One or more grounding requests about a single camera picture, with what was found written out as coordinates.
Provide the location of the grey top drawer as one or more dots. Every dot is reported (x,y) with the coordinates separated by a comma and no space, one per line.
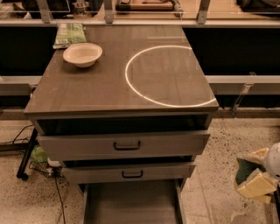
(129,145)

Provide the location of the grey drawer cabinet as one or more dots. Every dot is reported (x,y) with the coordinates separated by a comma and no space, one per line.
(146,80)

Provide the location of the green and yellow sponge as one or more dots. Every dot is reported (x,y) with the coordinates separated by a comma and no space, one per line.
(248,173)

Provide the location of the black stand leg left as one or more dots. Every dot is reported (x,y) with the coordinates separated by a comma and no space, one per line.
(21,170)

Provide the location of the black stand leg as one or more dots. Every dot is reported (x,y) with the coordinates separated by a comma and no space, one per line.
(21,170)
(277,203)

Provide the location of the white bowl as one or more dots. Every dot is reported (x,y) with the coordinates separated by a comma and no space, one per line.
(82,55)

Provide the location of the green bag on floor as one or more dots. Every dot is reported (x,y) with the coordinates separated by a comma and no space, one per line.
(38,155)

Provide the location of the green snack bag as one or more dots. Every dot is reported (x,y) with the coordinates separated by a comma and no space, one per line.
(69,34)

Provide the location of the grey open bottom drawer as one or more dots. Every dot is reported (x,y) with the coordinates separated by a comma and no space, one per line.
(135,202)

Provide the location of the grey middle drawer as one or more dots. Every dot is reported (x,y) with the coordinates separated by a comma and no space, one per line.
(128,172)

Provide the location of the black stand leg right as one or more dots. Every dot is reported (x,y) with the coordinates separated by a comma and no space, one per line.
(277,203)

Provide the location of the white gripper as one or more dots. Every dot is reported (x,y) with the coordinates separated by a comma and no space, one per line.
(274,161)

